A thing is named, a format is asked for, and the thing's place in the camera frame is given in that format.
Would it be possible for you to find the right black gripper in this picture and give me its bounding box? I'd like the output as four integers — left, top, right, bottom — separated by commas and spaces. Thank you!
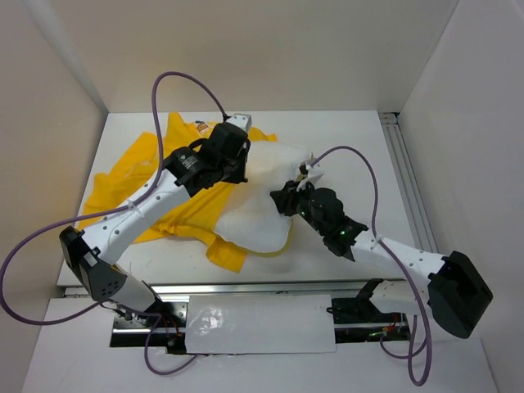
269, 178, 328, 237

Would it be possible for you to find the white pillow with yellow edge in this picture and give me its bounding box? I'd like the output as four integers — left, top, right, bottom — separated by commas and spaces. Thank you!
214, 141, 313, 257

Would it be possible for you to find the yellow pillowcase with white print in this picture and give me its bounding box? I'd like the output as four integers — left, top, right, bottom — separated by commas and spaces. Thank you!
81, 111, 279, 274

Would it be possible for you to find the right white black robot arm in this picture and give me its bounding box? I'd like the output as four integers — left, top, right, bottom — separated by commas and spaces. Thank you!
270, 181, 494, 339

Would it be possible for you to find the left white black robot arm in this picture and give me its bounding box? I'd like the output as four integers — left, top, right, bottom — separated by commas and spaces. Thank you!
59, 114, 251, 327

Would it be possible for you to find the white cover plate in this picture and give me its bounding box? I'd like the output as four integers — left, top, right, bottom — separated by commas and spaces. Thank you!
185, 294, 337, 355

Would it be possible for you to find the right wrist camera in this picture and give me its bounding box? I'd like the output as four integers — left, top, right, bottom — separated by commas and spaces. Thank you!
296, 161, 324, 191

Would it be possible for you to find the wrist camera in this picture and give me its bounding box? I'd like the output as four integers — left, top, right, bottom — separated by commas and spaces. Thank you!
225, 113, 252, 133
296, 161, 324, 191

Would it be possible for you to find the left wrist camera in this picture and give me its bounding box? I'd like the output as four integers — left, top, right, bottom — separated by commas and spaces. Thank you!
225, 113, 252, 133

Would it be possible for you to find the aluminium rail front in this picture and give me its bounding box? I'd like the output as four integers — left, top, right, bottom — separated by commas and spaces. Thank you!
61, 280, 410, 298

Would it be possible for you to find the aluminium rail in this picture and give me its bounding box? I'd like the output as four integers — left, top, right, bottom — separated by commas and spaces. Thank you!
61, 280, 410, 298
378, 112, 437, 251

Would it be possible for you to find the aluminium rail right side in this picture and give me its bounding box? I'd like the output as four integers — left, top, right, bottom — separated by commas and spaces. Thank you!
378, 112, 437, 251

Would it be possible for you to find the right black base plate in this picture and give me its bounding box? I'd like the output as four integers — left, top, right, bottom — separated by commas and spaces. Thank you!
327, 298, 410, 344

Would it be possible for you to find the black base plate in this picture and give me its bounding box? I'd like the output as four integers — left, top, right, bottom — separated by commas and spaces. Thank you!
102, 296, 189, 355
327, 298, 410, 344

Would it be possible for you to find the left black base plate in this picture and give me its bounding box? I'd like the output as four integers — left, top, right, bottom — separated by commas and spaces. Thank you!
102, 296, 189, 355

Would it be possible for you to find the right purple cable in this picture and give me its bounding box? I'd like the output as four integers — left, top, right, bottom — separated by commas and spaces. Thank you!
305, 146, 434, 386

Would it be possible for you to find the purple cable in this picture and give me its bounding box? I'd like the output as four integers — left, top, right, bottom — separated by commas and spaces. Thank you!
305, 146, 434, 386
0, 71, 230, 376

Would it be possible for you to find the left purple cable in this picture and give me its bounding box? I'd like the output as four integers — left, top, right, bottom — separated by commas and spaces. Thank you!
0, 71, 230, 376

